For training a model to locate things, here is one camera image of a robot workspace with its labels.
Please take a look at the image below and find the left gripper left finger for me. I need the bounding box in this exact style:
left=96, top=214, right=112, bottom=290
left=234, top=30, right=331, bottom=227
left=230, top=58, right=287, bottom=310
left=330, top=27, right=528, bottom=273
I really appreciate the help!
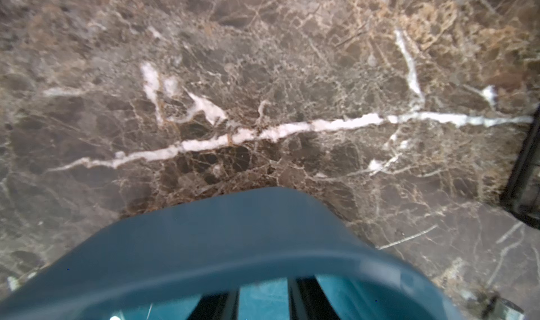
left=187, top=290, right=239, bottom=320

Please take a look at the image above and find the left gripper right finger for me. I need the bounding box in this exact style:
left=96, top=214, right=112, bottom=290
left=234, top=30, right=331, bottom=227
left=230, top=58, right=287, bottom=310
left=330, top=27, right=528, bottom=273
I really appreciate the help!
left=288, top=276, right=340, bottom=320

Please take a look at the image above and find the teal plastic storage box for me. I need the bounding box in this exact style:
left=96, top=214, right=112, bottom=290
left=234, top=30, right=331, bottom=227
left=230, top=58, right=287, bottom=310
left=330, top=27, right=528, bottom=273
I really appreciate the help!
left=1, top=187, right=461, bottom=319

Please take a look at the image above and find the black wire desk organizer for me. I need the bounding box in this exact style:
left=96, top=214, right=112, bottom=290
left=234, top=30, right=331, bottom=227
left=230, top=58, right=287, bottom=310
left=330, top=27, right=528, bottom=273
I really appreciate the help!
left=499, top=107, right=539, bottom=230

